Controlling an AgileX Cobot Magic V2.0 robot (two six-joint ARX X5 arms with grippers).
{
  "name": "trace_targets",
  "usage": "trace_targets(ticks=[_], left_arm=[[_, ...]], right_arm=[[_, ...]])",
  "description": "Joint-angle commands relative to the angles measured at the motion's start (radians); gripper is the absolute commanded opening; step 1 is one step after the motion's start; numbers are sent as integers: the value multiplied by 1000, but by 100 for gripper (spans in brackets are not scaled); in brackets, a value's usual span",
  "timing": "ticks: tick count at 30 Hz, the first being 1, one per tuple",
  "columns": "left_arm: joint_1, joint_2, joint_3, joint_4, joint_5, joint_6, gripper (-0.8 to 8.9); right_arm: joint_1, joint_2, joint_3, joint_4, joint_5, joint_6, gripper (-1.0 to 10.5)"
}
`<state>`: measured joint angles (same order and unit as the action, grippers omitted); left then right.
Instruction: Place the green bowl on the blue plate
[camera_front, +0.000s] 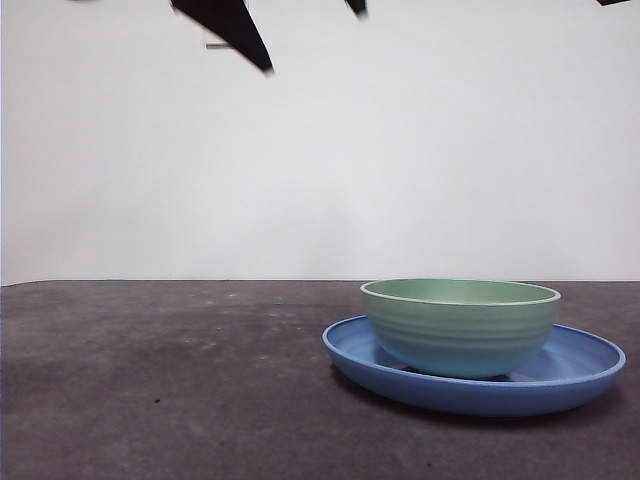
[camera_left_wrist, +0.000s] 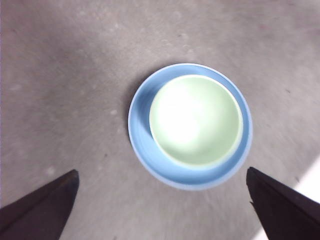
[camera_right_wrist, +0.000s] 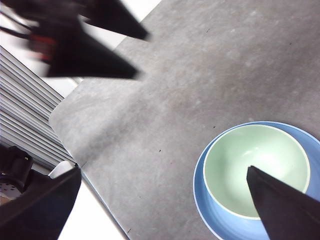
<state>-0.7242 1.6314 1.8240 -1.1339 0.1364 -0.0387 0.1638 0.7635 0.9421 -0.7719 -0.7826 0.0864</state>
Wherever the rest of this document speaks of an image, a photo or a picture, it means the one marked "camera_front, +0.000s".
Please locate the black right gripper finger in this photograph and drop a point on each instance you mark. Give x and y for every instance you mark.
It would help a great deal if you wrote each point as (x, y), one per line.
(607, 2)

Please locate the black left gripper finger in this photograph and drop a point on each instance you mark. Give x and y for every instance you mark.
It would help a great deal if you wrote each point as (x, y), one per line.
(225, 25)
(357, 6)

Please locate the green ribbed bowl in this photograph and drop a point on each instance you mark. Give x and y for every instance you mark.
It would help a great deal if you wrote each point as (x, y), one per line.
(460, 340)

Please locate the blue round plate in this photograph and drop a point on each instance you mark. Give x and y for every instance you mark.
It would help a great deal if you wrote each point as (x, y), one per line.
(470, 397)

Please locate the white wall socket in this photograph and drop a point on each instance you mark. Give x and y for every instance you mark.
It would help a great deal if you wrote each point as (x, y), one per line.
(216, 45)

